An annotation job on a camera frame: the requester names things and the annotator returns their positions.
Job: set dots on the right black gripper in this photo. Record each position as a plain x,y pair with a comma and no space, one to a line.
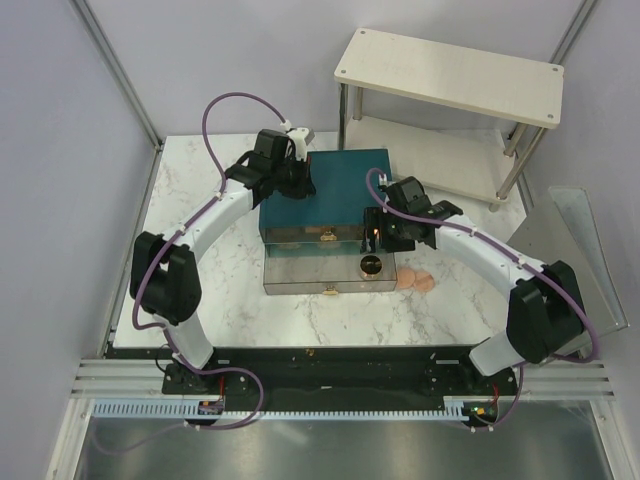
375,219

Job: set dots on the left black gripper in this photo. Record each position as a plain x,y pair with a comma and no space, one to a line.
305,187

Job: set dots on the round gold compact jar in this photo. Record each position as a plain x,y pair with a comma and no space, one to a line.
371,267

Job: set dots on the teal drawer organizer box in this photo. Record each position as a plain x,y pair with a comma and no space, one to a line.
312,246

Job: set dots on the pink powder puff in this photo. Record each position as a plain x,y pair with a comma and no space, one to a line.
423,282
405,278

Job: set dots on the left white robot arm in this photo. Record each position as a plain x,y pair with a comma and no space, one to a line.
165,283

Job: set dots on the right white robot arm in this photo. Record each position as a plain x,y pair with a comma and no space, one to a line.
545,307

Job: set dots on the white two-tier shelf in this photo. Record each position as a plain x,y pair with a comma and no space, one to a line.
504,87

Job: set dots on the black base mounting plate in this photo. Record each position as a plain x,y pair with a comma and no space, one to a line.
349,376

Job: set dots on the grey metal panel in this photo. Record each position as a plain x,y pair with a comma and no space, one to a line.
561,226

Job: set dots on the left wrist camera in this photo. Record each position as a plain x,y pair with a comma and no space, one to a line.
301,138

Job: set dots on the white slotted cable duct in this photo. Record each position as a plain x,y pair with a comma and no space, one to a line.
192,410

